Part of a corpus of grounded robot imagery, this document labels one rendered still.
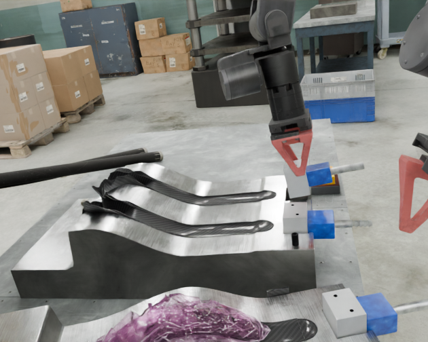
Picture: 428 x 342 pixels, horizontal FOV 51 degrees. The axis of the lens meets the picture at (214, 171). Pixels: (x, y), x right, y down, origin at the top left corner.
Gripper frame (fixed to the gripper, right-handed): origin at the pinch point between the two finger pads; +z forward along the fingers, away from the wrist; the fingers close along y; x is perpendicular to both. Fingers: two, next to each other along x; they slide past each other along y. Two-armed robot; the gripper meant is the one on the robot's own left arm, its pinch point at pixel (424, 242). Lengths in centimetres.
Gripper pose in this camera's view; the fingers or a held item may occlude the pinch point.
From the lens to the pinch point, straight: 48.7
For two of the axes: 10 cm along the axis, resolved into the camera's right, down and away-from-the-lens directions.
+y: 0.4, 3.9, -9.2
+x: 9.5, 2.8, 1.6
